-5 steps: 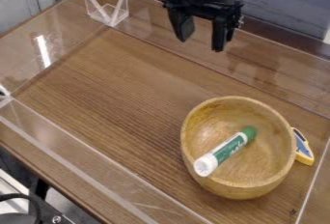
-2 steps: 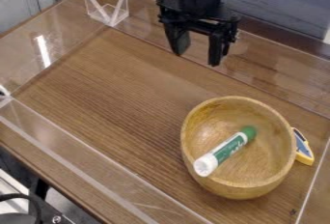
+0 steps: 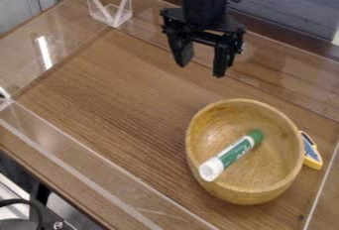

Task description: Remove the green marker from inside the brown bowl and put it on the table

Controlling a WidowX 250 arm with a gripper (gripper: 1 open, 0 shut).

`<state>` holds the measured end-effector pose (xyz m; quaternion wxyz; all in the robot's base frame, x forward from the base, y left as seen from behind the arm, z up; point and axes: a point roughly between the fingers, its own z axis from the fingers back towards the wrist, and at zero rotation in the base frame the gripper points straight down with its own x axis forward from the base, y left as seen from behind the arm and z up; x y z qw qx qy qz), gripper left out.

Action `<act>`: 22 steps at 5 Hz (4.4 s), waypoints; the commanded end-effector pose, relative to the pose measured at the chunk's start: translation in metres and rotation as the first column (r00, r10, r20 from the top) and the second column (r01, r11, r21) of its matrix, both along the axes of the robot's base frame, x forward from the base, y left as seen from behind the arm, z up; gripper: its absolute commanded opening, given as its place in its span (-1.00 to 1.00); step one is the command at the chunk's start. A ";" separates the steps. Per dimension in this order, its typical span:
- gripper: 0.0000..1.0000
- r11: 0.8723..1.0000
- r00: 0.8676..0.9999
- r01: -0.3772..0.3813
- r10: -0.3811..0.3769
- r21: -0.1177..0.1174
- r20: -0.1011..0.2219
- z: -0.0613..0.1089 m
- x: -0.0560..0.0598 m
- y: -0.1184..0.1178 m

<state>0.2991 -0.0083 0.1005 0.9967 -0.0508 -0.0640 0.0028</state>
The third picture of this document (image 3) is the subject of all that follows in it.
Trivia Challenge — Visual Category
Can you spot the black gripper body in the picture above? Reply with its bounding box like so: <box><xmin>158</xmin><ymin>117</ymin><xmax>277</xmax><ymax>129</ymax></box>
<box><xmin>160</xmin><ymin>8</ymin><xmax>246</xmax><ymax>54</ymax></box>

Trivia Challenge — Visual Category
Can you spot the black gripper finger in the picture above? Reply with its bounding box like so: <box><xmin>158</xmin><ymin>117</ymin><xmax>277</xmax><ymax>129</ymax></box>
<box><xmin>168</xmin><ymin>34</ymin><xmax>193</xmax><ymax>67</ymax></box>
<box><xmin>213</xmin><ymin>45</ymin><xmax>236</xmax><ymax>77</ymax></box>

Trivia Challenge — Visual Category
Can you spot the brown wooden bowl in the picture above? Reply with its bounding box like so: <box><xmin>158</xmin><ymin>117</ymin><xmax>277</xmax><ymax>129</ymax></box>
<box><xmin>185</xmin><ymin>98</ymin><xmax>302</xmax><ymax>205</ymax></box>

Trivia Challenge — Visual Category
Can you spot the green white marker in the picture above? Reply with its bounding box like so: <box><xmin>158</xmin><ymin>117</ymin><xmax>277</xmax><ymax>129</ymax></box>
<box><xmin>198</xmin><ymin>129</ymin><xmax>264</xmax><ymax>182</ymax></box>

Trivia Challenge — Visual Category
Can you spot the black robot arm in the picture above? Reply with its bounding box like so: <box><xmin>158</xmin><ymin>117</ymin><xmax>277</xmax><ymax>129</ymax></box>
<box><xmin>160</xmin><ymin>0</ymin><xmax>246</xmax><ymax>77</ymax></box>

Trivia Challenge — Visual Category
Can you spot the yellow blue sponge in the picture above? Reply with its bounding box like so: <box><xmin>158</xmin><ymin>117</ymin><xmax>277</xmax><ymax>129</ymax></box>
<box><xmin>300</xmin><ymin>131</ymin><xmax>322</xmax><ymax>171</ymax></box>

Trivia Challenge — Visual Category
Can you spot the clear acrylic corner bracket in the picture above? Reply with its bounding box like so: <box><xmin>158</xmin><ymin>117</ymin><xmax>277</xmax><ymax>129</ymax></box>
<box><xmin>85</xmin><ymin>0</ymin><xmax>132</xmax><ymax>28</ymax></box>

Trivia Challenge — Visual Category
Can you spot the clear acrylic tray wall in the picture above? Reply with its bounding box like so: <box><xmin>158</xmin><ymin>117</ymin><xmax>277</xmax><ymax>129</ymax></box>
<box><xmin>0</xmin><ymin>98</ymin><xmax>217</xmax><ymax>230</ymax></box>

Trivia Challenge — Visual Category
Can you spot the black cable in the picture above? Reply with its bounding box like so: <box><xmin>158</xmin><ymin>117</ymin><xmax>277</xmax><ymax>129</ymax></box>
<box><xmin>0</xmin><ymin>199</ymin><xmax>47</xmax><ymax>230</ymax></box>

